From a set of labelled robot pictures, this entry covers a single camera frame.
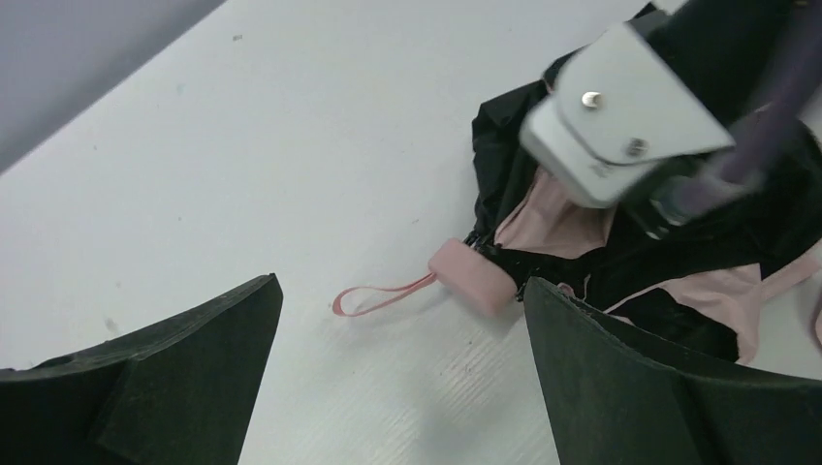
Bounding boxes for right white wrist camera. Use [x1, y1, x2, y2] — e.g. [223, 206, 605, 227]
[520, 22, 734, 208]

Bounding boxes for pink and black folding umbrella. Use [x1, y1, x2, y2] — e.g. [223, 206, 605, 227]
[332, 3, 822, 366]

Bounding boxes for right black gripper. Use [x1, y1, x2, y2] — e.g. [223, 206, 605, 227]
[625, 1, 821, 239]

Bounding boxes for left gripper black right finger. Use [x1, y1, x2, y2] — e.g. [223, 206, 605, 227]
[523, 278, 821, 465]

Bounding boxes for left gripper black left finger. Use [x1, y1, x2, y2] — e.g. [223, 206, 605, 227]
[1, 274, 283, 464]

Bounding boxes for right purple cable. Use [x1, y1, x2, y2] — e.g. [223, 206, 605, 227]
[661, 0, 822, 223]

